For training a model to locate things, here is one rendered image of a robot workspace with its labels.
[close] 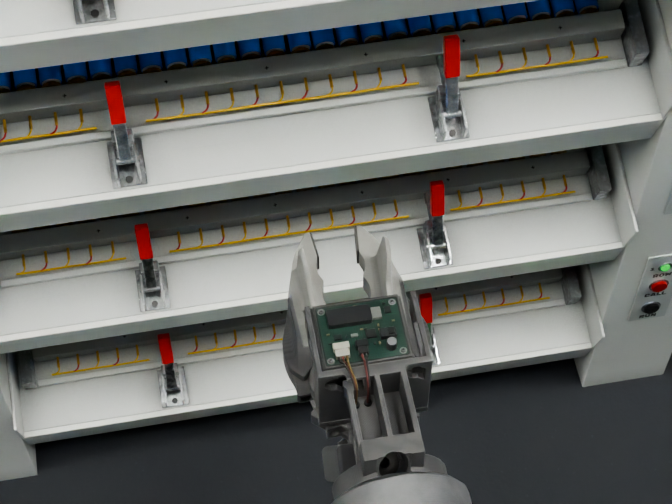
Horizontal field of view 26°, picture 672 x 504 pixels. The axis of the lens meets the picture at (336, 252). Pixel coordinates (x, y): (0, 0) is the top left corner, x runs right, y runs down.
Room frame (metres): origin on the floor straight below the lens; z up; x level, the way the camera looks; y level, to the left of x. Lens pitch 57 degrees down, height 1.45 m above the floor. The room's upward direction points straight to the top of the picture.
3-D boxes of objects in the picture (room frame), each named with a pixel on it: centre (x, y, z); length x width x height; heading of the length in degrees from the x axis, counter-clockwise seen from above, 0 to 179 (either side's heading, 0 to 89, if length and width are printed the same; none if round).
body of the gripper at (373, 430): (0.41, -0.02, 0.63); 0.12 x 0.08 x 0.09; 10
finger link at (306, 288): (0.51, 0.02, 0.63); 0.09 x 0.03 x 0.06; 17
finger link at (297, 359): (0.46, 0.01, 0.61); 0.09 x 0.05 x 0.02; 17
